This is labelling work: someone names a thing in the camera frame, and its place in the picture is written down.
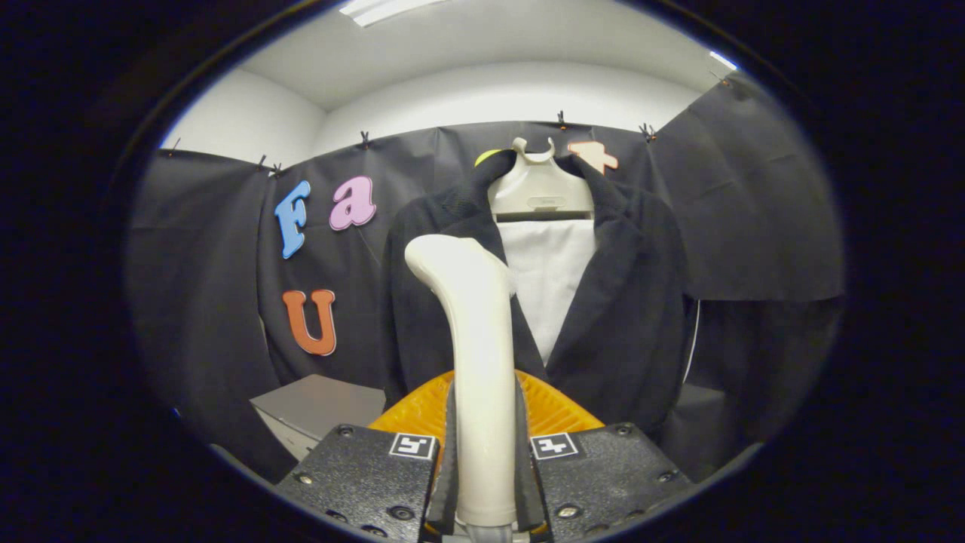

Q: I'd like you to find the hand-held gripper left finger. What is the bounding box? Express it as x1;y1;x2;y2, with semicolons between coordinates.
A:
275;370;458;543

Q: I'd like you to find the white plastic hanger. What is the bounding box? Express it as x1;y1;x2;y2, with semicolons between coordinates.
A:
488;137;596;222

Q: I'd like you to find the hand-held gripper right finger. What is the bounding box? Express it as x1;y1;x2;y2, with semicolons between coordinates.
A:
514;370;693;542

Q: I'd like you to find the black backdrop cloth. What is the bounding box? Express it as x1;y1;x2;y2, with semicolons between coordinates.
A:
124;72;845;483

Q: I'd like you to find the black suit jacket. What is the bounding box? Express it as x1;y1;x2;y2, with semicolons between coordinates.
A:
379;151;691;438

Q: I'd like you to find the large ceiling light panel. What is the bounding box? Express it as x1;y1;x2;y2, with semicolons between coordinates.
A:
339;0;446;28

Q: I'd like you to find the white garment steamer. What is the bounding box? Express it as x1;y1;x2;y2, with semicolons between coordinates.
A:
404;234;522;543

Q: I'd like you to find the grey cabinet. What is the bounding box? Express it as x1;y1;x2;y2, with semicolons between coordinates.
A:
250;375;387;462

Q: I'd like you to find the row of black cloth clips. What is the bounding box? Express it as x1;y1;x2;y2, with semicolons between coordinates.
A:
170;72;734;176

